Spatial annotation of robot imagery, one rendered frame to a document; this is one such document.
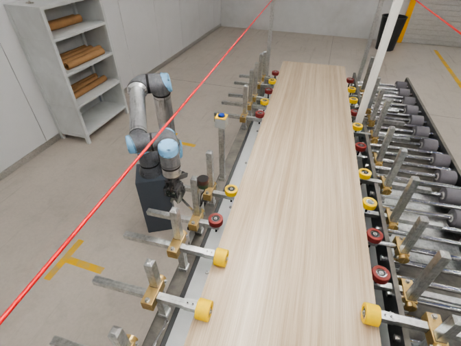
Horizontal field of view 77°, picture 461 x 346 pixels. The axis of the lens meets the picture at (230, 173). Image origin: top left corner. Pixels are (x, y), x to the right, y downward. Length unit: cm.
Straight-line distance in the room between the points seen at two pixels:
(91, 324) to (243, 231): 137
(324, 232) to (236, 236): 46
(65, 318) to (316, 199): 191
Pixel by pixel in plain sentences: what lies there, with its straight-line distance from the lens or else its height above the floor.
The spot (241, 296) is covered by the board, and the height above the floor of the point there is 90.
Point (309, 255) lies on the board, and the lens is 150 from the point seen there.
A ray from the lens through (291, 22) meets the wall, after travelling 901.
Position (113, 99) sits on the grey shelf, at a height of 18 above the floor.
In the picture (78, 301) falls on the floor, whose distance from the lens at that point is 258.
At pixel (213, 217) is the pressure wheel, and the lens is 159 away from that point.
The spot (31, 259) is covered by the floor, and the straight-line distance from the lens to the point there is 300.
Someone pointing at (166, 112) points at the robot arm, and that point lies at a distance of 200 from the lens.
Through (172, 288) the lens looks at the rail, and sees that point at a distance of 161.
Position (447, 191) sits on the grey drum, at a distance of 228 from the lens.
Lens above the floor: 209
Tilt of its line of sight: 40 degrees down
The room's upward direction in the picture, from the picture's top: straight up
